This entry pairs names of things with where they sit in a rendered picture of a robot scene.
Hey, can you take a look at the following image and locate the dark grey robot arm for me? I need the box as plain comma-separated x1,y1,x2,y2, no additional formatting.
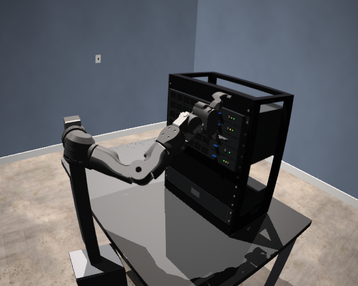
61,112,203,186

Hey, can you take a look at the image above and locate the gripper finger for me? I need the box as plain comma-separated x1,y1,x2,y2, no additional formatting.
207,131,227,141
209,92,232,111

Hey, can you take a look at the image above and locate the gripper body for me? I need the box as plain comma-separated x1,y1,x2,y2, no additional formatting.
191,101,219,136

